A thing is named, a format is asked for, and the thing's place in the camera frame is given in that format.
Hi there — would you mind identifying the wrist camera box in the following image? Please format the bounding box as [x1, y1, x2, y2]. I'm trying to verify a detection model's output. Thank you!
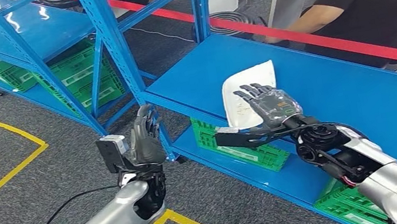
[213, 116, 292, 153]
[95, 132, 133, 176]

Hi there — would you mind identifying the thin white floor cable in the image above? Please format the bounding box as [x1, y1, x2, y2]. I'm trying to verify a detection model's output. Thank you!
[128, 17, 196, 52]

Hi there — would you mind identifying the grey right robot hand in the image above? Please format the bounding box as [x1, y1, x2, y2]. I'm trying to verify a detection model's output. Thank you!
[232, 76, 305, 134]

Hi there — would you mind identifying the blue metal shelf rack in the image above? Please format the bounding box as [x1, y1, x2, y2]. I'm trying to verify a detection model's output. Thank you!
[0, 0, 167, 155]
[73, 0, 397, 224]

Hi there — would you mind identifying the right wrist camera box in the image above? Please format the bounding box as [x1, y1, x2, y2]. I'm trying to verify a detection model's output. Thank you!
[213, 116, 292, 153]

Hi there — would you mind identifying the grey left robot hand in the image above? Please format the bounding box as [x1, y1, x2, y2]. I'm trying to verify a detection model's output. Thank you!
[124, 102, 169, 170]

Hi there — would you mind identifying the red barrier belt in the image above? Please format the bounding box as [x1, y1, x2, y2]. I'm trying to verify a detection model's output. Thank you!
[52, 0, 397, 124]

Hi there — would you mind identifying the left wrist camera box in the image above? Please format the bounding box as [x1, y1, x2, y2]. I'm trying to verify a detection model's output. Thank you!
[95, 132, 133, 176]

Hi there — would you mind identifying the white curved plastic part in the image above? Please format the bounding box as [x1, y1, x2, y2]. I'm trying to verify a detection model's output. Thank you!
[218, 59, 283, 132]

